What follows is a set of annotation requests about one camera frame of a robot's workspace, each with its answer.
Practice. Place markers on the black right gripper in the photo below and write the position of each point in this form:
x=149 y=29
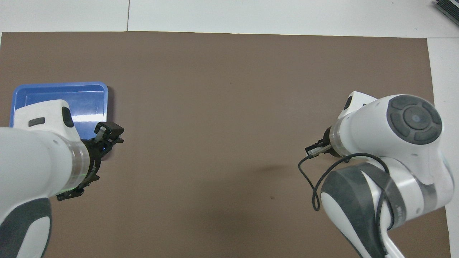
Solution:
x=329 y=141

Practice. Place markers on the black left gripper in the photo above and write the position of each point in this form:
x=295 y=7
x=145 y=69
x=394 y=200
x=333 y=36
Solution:
x=91 y=161

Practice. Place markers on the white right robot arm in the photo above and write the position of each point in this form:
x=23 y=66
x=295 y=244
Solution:
x=391 y=157

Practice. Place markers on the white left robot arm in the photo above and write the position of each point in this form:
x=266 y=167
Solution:
x=32 y=165

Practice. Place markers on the blue plastic tray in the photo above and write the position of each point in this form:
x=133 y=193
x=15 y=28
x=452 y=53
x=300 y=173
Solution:
x=89 y=104

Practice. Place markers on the brown table mat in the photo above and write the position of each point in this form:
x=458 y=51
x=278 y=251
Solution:
x=229 y=89

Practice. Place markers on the grey ribbed device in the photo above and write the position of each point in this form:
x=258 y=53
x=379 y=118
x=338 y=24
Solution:
x=448 y=8

